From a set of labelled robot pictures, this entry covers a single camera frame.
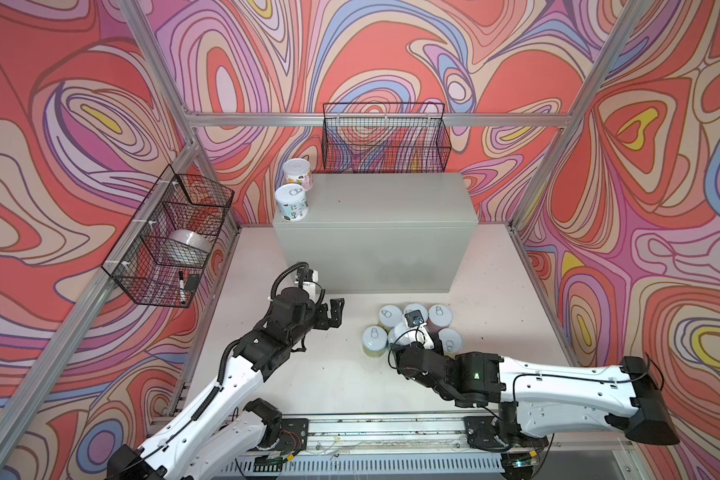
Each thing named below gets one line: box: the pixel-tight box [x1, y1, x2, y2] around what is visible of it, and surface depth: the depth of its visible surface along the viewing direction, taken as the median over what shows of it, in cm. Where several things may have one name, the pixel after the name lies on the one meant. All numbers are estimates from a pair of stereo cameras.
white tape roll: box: [167, 229, 212, 265], surface depth 74 cm
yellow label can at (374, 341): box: [362, 325, 387, 358], surface depth 87 cm
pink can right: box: [428, 304, 453, 328], surface depth 91 cm
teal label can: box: [275, 183, 309, 222], surface depth 73 cm
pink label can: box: [283, 158, 313, 191], surface depth 80 cm
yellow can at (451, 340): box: [438, 328, 463, 358], surface depth 86 cm
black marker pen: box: [179, 270, 186, 305], surface depth 73 cm
